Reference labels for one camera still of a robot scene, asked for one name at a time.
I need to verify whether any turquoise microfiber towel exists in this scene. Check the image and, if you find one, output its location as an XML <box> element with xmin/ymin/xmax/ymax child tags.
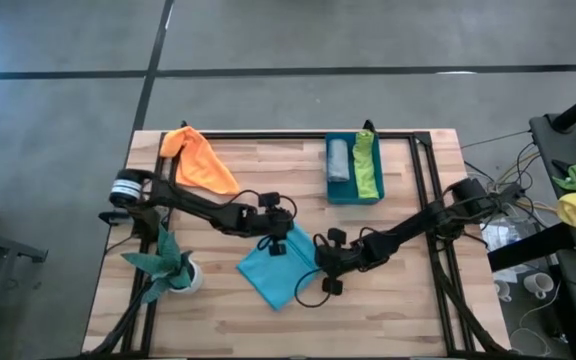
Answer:
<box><xmin>236</xmin><ymin>222</ymin><xmax>320</xmax><ymax>311</ymax></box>

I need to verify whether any teal plastic basket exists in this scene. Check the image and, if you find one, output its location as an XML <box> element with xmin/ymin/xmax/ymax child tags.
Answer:
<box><xmin>325</xmin><ymin>131</ymin><xmax>387</xmax><ymax>205</ymax></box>

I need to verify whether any lime green microfiber towel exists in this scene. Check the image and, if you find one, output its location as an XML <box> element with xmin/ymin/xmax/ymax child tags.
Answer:
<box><xmin>352</xmin><ymin>129</ymin><xmax>382</xmax><ymax>200</ymax></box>

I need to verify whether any grey microfiber towel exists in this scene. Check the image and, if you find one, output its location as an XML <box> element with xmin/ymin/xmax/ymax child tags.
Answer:
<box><xmin>326</xmin><ymin>138</ymin><xmax>351</xmax><ymax>184</ymax></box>

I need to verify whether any orange microfiber towel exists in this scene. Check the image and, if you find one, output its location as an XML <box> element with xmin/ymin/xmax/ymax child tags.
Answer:
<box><xmin>160</xmin><ymin>125</ymin><xmax>242</xmax><ymax>197</ymax></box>

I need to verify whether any white plant pot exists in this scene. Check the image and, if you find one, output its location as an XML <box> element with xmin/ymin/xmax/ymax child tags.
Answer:
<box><xmin>170</xmin><ymin>257</ymin><xmax>204</xmax><ymax>295</ymax></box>

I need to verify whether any green artificial plant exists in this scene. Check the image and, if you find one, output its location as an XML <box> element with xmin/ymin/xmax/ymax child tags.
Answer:
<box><xmin>120</xmin><ymin>223</ymin><xmax>193</xmax><ymax>304</ymax></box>

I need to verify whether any white mug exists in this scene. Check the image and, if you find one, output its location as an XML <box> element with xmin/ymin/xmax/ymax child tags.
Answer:
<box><xmin>494</xmin><ymin>278</ymin><xmax>515</xmax><ymax>304</ymax></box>
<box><xmin>523</xmin><ymin>272</ymin><xmax>556</xmax><ymax>300</ymax></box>

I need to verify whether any clear plastic bag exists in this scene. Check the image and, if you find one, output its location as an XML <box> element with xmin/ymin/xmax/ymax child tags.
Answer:
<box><xmin>481</xmin><ymin>219</ymin><xmax>532</xmax><ymax>253</ymax></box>

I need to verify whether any black power strip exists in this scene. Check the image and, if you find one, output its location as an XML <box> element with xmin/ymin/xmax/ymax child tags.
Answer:
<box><xmin>487</xmin><ymin>182</ymin><xmax>527</xmax><ymax>207</ymax></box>

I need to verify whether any black desk crossbar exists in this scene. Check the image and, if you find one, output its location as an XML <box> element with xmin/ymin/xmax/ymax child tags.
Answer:
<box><xmin>487</xmin><ymin>222</ymin><xmax>576</xmax><ymax>272</ymax></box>

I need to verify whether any dark grey side table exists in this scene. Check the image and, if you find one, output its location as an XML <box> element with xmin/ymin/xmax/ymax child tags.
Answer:
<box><xmin>530</xmin><ymin>113</ymin><xmax>576</xmax><ymax>360</ymax></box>

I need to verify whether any grey metal stand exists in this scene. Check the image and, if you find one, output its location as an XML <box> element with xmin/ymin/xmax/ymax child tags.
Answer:
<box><xmin>0</xmin><ymin>224</ymin><xmax>49</xmax><ymax>360</ymax></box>

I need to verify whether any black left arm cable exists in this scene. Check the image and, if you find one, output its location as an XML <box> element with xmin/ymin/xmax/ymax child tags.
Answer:
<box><xmin>220</xmin><ymin>188</ymin><xmax>299</xmax><ymax>221</ymax></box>

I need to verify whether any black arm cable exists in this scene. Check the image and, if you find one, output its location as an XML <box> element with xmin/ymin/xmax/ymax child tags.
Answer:
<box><xmin>220</xmin><ymin>188</ymin><xmax>299</xmax><ymax>221</ymax></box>
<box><xmin>294</xmin><ymin>268</ymin><xmax>333</xmax><ymax>309</ymax></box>

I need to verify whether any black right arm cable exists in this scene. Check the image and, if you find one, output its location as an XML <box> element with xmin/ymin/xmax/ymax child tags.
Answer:
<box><xmin>294</xmin><ymin>268</ymin><xmax>333</xmax><ymax>309</ymax></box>

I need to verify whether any black aluminium table frame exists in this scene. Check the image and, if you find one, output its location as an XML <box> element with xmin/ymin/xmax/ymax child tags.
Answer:
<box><xmin>81</xmin><ymin>119</ymin><xmax>512</xmax><ymax>360</ymax></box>

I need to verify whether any thin grey cable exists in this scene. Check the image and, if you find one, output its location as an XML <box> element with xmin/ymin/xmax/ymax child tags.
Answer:
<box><xmin>460</xmin><ymin>129</ymin><xmax>533</xmax><ymax>150</ymax></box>

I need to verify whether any black floor cable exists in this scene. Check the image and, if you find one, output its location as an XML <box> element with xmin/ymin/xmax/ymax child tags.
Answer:
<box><xmin>515</xmin><ymin>142</ymin><xmax>544</xmax><ymax>201</ymax></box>

